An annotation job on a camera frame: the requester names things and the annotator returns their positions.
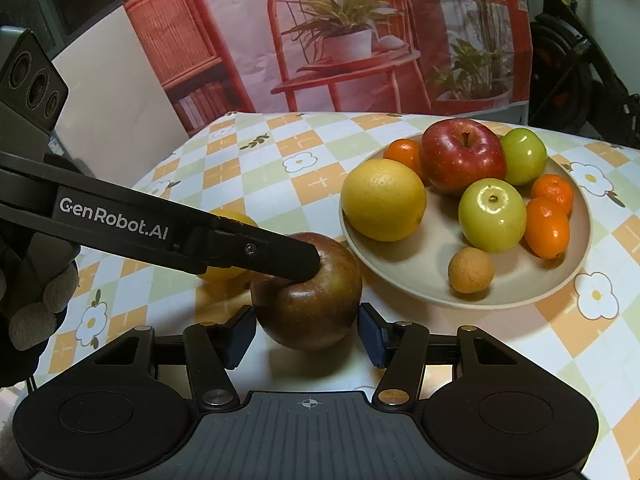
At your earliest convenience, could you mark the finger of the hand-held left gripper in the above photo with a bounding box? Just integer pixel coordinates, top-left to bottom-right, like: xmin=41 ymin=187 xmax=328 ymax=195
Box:
xmin=175 ymin=217 xmax=321 ymax=282

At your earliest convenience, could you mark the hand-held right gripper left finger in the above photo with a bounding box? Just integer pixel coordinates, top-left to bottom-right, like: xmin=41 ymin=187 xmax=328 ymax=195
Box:
xmin=92 ymin=304 xmax=258 ymax=409

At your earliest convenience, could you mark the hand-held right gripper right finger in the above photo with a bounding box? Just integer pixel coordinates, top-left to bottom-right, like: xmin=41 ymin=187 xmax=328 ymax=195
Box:
xmin=359 ymin=302 xmax=523 ymax=408

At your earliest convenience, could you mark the yellow lemon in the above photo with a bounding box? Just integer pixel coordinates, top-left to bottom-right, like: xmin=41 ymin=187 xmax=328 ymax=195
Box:
xmin=341 ymin=158 xmax=427 ymax=242
xmin=197 ymin=212 xmax=261 ymax=282

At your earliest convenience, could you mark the dark red apple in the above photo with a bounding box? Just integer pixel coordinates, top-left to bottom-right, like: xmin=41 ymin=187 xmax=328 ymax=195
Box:
xmin=250 ymin=232 xmax=363 ymax=352

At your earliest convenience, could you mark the beige round plate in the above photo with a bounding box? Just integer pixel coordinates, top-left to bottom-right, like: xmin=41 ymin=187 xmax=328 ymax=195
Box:
xmin=339 ymin=132 xmax=593 ymax=309

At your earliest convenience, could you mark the small brown longan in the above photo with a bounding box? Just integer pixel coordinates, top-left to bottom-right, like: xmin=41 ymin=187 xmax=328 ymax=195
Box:
xmin=447 ymin=247 xmax=495 ymax=294

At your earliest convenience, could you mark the orange tangerine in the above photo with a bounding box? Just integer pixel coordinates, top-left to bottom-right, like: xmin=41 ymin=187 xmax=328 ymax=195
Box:
xmin=384 ymin=139 xmax=423 ymax=173
xmin=524 ymin=196 xmax=571 ymax=260
xmin=530 ymin=173 xmax=574 ymax=213

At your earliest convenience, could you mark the green apple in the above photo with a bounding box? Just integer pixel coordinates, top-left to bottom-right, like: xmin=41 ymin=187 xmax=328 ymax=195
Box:
xmin=458 ymin=178 xmax=528 ymax=253
xmin=500 ymin=127 xmax=548 ymax=187

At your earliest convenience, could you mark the bright red apple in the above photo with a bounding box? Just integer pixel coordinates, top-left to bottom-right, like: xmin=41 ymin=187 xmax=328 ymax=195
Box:
xmin=419 ymin=119 xmax=507 ymax=196

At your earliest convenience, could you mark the person's left hand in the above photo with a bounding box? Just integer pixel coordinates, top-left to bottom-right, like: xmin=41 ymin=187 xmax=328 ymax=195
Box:
xmin=0 ymin=230 xmax=81 ymax=388

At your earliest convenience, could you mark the checkered flower tablecloth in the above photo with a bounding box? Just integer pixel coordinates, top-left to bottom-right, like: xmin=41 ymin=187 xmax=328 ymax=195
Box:
xmin=32 ymin=111 xmax=640 ymax=456

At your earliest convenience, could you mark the pink printed backdrop cloth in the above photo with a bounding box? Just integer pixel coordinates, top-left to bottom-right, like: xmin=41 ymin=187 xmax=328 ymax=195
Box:
xmin=102 ymin=0 xmax=531 ymax=116

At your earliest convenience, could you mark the black exercise bike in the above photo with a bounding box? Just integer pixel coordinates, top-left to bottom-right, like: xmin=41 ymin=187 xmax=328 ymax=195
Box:
xmin=529 ymin=0 xmax=640 ymax=150

